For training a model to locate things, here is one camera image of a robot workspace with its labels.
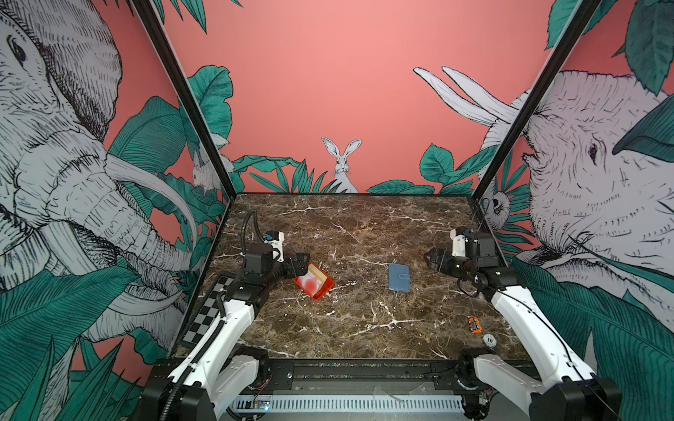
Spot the blue card holder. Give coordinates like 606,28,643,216
388,263,411,292

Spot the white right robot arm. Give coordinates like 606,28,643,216
424,247,622,420

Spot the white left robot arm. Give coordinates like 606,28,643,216
132,253,310,420

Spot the orange toy car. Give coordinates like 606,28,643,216
468,317,483,334

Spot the white round token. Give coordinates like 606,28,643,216
483,334,497,349

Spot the black white checkerboard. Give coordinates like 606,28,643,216
178,272,234,348

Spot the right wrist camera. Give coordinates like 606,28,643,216
450,226,473,258

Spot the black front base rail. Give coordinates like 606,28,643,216
258,354,490,394

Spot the white slotted cable duct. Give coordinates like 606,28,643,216
230,395,463,414

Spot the black right corner frame post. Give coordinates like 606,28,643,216
472,0,601,200

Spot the black corner frame post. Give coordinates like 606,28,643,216
132,0,237,201
472,0,601,200

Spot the black left corner frame post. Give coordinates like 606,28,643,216
132,0,237,201

